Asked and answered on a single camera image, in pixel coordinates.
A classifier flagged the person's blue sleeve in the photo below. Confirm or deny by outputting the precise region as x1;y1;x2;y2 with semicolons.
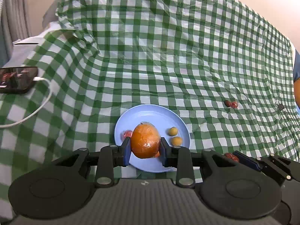
293;49;300;82

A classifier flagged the light blue plate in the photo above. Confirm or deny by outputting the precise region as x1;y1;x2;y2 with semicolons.
114;104;190;174

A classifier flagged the black smartphone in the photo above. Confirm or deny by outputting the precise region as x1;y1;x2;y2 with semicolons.
0;66;38;94

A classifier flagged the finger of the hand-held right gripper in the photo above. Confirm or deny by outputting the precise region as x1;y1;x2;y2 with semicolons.
235;155;285;183
233;150;294;181

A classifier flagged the grey curtain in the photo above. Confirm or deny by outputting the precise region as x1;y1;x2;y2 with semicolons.
0;0;32;41

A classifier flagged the plastic-wrapped orange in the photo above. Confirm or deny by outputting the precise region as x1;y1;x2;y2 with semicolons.
130;121;162;159

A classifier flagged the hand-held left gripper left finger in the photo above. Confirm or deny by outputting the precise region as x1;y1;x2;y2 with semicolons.
50;136;132;188

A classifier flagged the white charging cable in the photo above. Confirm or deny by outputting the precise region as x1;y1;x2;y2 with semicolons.
0;76;53;129

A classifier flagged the white flat box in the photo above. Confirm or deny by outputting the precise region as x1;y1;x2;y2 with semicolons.
13;36;44;47

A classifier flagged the green checkered tablecloth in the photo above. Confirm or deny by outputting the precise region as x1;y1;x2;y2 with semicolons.
0;0;295;218

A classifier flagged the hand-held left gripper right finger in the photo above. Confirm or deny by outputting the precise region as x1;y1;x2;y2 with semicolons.
160;137;238;188

